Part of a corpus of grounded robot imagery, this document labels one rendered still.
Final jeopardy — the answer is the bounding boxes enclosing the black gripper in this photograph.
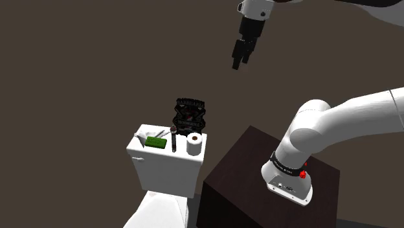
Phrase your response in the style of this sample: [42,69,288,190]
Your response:
[231,16,266,71]

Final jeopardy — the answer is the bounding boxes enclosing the black shield-shaped sign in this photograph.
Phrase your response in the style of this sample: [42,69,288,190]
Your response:
[172,98,207,137]

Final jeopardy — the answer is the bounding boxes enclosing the white toilet paper roll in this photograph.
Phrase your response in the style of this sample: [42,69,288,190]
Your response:
[186,132,203,157]

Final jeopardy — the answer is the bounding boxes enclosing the black shaving brush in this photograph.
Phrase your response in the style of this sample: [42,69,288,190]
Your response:
[170,124,177,154]

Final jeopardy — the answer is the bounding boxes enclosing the dark robot stand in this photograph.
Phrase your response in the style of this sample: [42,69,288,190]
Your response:
[196,125,341,228]

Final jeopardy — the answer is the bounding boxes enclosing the green soap bar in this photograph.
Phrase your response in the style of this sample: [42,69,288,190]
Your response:
[144,136,168,150]

